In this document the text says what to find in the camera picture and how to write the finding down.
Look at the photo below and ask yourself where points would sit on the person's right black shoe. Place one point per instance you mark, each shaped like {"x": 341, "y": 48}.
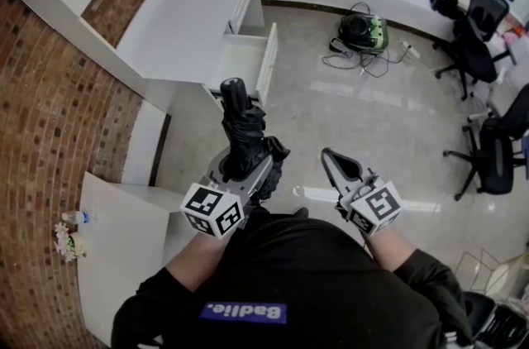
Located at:
{"x": 300, "y": 212}

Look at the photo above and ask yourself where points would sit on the black mesh office chair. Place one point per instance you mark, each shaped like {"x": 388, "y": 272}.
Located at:
{"x": 479, "y": 45}

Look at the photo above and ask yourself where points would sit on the black bag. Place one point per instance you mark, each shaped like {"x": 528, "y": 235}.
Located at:
{"x": 444, "y": 2}

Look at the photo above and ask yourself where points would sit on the black umbrella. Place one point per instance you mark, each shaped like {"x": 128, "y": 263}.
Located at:
{"x": 241, "y": 124}

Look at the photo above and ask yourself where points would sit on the white drawer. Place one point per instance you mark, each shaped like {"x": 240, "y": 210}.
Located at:
{"x": 239, "y": 62}

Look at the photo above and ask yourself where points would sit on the person's left forearm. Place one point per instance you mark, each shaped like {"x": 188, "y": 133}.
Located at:
{"x": 196, "y": 260}

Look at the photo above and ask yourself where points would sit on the white power strip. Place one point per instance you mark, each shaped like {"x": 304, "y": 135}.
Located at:
{"x": 410, "y": 49}

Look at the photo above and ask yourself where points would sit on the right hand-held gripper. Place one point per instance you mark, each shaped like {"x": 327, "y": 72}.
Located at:
{"x": 376, "y": 211}

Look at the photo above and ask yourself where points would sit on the small potted flowers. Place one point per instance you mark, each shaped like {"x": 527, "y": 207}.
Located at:
{"x": 70, "y": 244}

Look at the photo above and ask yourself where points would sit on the white low cabinet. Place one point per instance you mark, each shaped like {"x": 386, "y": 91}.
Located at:
{"x": 120, "y": 248}

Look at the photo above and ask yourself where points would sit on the clear water bottle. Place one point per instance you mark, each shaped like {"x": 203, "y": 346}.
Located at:
{"x": 78, "y": 217}

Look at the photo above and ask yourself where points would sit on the person's right forearm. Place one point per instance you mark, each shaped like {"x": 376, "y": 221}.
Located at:
{"x": 390, "y": 252}

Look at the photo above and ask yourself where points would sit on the cluttered storage pile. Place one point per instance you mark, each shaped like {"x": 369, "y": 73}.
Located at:
{"x": 500, "y": 322}

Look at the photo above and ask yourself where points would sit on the white office chair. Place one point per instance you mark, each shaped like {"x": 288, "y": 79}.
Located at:
{"x": 481, "y": 113}

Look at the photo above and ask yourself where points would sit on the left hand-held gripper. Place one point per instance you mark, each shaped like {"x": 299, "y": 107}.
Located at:
{"x": 211, "y": 207}

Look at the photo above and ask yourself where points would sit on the person's black shirt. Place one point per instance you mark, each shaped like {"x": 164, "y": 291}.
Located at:
{"x": 297, "y": 277}

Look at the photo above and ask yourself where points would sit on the white desk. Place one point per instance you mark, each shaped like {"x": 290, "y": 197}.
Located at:
{"x": 173, "y": 33}

